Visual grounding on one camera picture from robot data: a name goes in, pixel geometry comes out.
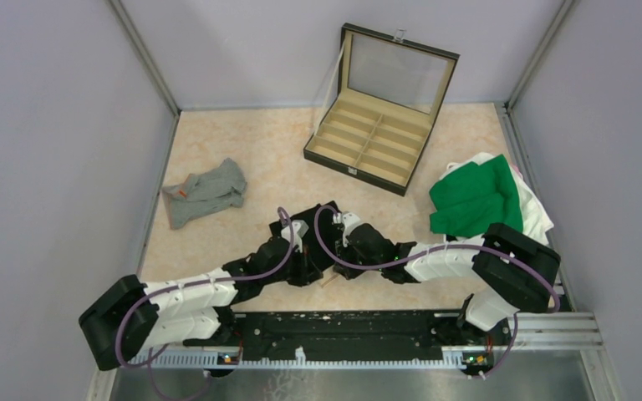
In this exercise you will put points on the grey striped underwear orange trim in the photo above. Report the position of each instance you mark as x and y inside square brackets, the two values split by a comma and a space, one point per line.
[204, 194]

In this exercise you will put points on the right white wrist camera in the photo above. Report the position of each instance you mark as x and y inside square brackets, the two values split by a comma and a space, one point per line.
[348, 221]

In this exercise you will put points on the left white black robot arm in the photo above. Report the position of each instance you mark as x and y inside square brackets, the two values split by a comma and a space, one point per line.
[133, 315]

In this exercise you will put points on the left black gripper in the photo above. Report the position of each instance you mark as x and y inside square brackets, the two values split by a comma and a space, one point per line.
[308, 271]

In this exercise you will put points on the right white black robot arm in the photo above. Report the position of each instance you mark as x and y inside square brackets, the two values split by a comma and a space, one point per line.
[518, 271]

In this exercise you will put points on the black leather compartment box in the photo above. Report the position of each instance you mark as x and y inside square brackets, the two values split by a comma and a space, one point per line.
[381, 107]

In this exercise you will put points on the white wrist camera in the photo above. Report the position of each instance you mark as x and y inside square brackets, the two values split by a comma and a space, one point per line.
[294, 233]
[348, 221]

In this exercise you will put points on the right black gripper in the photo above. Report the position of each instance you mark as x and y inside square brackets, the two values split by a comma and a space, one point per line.
[347, 271]

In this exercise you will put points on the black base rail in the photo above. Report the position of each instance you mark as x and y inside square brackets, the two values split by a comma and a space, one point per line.
[386, 336]

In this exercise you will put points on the green cloth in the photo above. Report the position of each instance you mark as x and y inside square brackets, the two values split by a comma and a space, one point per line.
[473, 196]

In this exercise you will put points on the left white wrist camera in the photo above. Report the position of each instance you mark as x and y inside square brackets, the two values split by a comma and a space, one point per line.
[294, 233]

